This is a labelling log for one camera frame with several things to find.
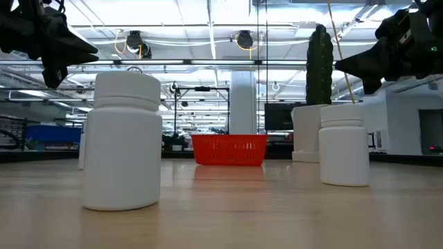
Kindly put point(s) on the yellow pole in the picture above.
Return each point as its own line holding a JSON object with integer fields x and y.
{"x": 341, "y": 55}

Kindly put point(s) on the blue plastic bin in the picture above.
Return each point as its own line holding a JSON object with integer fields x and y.
{"x": 52, "y": 134}

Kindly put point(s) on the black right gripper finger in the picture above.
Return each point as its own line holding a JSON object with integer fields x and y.
{"x": 367, "y": 64}
{"x": 372, "y": 85}

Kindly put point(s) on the small black monitor stand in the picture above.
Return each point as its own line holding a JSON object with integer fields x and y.
{"x": 372, "y": 140}

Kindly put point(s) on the black computer case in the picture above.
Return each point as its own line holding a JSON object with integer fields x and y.
{"x": 280, "y": 117}

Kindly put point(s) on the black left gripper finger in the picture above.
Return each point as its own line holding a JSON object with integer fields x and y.
{"x": 54, "y": 76}
{"x": 65, "y": 48}

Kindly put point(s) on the thin black vertical pole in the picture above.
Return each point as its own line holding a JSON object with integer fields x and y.
{"x": 266, "y": 52}
{"x": 257, "y": 69}

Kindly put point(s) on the red plastic mesh basket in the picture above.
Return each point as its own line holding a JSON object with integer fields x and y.
{"x": 228, "y": 150}

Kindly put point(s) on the white building column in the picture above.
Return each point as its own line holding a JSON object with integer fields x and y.
{"x": 243, "y": 103}

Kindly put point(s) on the black metal frame stand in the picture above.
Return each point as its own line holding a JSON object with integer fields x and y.
{"x": 175, "y": 110}

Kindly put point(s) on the green cactus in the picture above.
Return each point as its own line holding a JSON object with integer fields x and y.
{"x": 319, "y": 65}

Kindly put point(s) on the grey storage rack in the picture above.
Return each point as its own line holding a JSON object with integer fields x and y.
{"x": 10, "y": 133}

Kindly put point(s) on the white pill bottle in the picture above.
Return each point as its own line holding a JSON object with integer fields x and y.
{"x": 344, "y": 155}
{"x": 123, "y": 155}

